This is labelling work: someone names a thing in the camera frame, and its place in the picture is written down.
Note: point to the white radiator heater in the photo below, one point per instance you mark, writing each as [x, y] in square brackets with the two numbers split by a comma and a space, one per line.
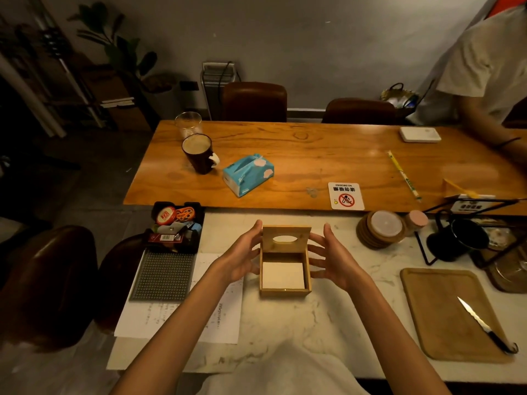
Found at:
[212, 88]

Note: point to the white paper sheet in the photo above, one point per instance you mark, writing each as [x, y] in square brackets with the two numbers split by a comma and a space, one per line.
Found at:
[214, 316]

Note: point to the grey rubber bar mat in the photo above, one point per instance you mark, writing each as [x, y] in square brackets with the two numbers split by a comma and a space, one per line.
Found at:
[164, 276]

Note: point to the stack of white napkins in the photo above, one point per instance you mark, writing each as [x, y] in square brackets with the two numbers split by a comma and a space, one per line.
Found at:
[283, 276]

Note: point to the dark mug with coffee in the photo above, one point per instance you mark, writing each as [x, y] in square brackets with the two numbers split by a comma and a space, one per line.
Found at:
[199, 154]

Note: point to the dark wooden shelf unit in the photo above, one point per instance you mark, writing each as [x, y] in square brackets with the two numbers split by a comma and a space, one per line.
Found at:
[94, 86]

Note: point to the another person's forearm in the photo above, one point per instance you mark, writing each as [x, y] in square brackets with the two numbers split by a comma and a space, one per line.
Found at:
[481, 123]

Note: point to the black wall outlet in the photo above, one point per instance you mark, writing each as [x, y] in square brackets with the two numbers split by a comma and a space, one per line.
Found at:
[189, 85]

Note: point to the green potted plant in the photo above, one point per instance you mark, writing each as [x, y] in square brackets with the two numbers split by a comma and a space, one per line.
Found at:
[123, 53]

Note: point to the person's left thumb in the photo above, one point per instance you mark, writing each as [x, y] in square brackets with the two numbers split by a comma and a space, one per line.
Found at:
[253, 231]

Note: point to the white no-smoking sign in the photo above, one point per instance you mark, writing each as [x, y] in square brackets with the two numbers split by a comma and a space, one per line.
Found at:
[346, 196]

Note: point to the person's right hand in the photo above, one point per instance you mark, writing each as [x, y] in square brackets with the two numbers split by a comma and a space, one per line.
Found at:
[337, 265]

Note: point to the person's right middle finger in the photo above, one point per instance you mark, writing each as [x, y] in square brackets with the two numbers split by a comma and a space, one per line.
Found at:
[316, 251]

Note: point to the brown leather chair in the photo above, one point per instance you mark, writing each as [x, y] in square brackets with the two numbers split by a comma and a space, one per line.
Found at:
[359, 111]
[119, 275]
[45, 283]
[254, 101]

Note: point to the pink-lidded jar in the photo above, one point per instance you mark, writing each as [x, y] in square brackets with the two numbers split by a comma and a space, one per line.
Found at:
[416, 221]

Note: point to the orange snack packet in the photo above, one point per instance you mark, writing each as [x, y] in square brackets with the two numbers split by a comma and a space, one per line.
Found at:
[185, 213]

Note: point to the stack of wooden coasters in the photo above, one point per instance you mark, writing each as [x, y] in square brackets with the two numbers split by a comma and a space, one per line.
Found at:
[381, 230]

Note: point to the person's right thumb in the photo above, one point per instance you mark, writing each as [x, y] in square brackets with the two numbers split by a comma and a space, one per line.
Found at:
[328, 236]

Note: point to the clear drinking glass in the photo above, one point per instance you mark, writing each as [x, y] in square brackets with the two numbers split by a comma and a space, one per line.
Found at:
[188, 124]

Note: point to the blue tissue pack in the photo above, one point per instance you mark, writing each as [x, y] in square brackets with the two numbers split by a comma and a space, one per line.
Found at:
[247, 176]

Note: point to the person's left forearm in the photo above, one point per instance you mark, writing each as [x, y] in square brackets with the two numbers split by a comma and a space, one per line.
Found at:
[177, 329]

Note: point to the wooden table card holder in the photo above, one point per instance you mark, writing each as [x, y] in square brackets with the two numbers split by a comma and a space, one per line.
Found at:
[469, 203]

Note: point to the person's white shirt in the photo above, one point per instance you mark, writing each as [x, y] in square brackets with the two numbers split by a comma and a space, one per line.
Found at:
[284, 374]

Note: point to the dark red flat packet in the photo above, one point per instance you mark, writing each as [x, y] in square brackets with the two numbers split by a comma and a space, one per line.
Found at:
[164, 237]

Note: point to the white pole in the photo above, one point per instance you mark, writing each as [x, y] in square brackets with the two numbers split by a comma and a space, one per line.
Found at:
[29, 98]

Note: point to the stack of white books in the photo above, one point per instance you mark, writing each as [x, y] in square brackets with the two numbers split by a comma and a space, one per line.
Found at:
[117, 102]

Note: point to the person's right little finger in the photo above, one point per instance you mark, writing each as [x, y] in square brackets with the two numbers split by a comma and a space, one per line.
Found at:
[319, 275]

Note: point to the white flat box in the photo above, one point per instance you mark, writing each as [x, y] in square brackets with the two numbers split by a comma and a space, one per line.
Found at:
[420, 134]

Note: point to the person's right forearm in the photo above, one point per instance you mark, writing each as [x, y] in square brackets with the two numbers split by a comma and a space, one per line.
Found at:
[395, 337]

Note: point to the paper-wrapped chopsticks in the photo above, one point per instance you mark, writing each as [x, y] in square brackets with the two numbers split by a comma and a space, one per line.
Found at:
[402, 173]

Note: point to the wooden napkin box with lid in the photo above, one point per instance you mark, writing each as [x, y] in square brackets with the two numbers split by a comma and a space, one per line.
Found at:
[285, 242]

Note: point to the black condiment tray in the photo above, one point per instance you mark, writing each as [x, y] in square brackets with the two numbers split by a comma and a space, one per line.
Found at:
[193, 238]

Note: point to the wooden cutting board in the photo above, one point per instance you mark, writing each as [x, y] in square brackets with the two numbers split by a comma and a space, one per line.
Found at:
[444, 320]

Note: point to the black cup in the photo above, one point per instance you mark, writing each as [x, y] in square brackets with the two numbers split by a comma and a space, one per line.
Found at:
[453, 242]

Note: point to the red round packet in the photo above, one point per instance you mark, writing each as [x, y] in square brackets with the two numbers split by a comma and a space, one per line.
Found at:
[166, 215]

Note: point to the woven basket bag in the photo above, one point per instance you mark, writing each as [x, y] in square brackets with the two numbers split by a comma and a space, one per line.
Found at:
[398, 97]

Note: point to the person's left hand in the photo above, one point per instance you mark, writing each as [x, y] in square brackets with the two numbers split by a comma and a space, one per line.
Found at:
[238, 259]

